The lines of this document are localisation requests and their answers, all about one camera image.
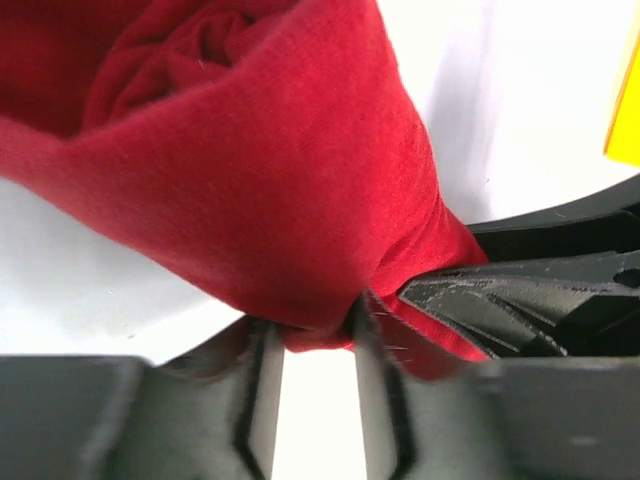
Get yellow plastic tray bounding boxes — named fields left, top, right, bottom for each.
left=604, top=35, right=640, bottom=167

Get red t shirt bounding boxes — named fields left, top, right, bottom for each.
left=1, top=1, right=486, bottom=362

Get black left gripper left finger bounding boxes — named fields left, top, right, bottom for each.
left=1, top=317, right=284, bottom=480

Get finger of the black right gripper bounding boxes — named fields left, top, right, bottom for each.
left=400, top=251, right=639, bottom=358
left=469, top=176, right=639, bottom=262

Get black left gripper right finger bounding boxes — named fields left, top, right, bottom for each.
left=349, top=293, right=639, bottom=479

